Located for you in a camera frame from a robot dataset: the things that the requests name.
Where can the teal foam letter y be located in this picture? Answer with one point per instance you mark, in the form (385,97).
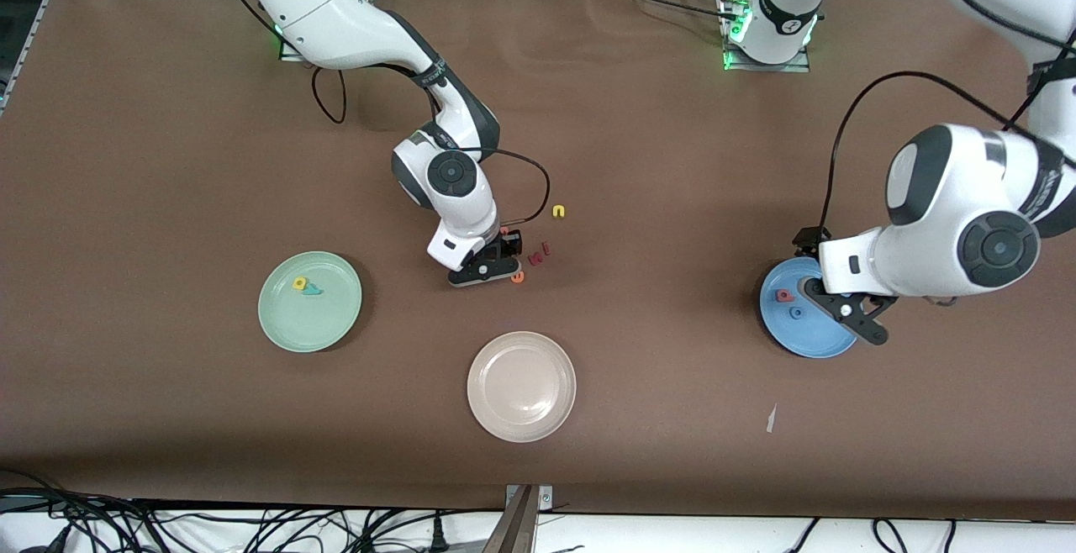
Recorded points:
(313,289)

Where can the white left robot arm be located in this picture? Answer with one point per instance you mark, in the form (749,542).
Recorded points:
(958,208)

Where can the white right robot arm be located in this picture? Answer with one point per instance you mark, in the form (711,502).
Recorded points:
(336,23)

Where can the blue plastic plate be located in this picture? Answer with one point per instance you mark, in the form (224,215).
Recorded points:
(799,336)

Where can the beige plastic plate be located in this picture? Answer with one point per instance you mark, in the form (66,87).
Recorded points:
(521,387)

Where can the white tape scrap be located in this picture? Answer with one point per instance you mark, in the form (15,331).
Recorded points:
(771,418)

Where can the green plastic plate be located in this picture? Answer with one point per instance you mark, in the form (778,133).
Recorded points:
(324,322)

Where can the black power plug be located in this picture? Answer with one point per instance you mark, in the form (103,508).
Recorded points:
(437,536)

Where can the brown table cover mat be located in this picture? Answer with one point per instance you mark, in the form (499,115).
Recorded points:
(126,200)

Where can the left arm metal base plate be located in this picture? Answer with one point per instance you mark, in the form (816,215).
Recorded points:
(765,65)

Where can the grey metal post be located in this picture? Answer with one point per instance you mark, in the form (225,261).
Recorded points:
(514,524)

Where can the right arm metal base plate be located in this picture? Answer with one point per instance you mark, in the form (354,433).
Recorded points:
(290,55)

